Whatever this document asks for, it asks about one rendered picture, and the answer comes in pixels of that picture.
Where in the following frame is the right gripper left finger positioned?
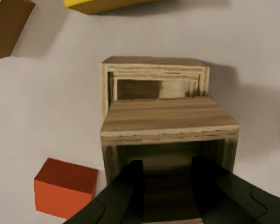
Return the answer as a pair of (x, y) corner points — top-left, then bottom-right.
(62, 160), (144, 224)

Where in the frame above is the orange-red block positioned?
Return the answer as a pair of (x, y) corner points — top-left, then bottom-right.
(34, 157), (99, 219)

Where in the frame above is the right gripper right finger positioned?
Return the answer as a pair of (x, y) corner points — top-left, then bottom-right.
(191, 156), (280, 224)

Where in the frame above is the yellow rectangular block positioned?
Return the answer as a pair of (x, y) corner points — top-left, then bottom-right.
(64, 0), (159, 15)

